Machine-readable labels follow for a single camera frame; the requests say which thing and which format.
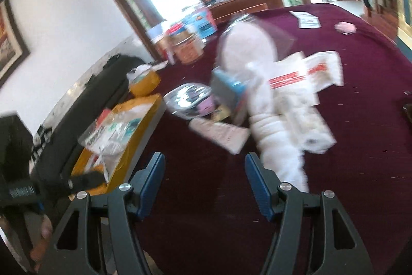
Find white flat packet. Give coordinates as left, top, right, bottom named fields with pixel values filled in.
left=189, top=118, right=251, bottom=156

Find person's left hand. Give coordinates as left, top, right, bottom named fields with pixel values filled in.
left=28, top=214, right=55, bottom=271

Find white crumpled tissue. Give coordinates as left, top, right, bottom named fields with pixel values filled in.
left=126, top=65, right=152, bottom=82

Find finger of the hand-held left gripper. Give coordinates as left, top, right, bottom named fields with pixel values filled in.
left=43, top=171, right=108, bottom=198

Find framed wall picture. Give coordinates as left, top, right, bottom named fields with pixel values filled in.
left=0, top=0, right=31, bottom=87

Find blue grey box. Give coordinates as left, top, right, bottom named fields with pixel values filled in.
left=210, top=68, right=248, bottom=126

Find yellow storage box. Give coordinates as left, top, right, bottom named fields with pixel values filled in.
left=70, top=93, right=166, bottom=196

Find black fabric bag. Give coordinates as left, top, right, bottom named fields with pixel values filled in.
left=30, top=55, right=147, bottom=179

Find wooden cabinet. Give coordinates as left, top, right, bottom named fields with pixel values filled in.
left=209, top=0, right=284, bottom=25

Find pink soft pouch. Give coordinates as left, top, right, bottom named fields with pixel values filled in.
left=335, top=22, right=356, bottom=36

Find black white patterned cloth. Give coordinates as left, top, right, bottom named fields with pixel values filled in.
left=31, top=126, right=55, bottom=164

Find red packet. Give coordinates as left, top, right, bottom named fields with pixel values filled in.
left=96, top=110, right=113, bottom=126

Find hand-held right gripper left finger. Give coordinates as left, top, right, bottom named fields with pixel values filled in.
left=35, top=152, right=166, bottom=275

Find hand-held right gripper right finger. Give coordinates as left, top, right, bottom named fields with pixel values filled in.
left=245, top=153, right=375, bottom=275

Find white printed papers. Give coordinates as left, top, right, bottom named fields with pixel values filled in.
left=289, top=11, right=322, bottom=29

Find blue labelled bottle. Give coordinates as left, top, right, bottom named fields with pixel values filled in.
left=183, top=10, right=217, bottom=41

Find maroon bed cover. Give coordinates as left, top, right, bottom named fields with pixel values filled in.
left=130, top=3, right=412, bottom=275

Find shiny clear plastic bag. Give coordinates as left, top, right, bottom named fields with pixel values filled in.
left=164, top=83, right=216, bottom=120

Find clear bag of white cotton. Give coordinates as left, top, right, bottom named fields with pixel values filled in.
left=215, top=13, right=310, bottom=193

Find white plastic bag red print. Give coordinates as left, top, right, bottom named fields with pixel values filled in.
left=251, top=50, right=344, bottom=108

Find clear jar of orange snacks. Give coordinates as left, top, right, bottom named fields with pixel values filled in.
left=166, top=22, right=206, bottom=65

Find clear plastic packet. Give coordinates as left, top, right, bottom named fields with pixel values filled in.
left=78, top=107, right=146, bottom=156

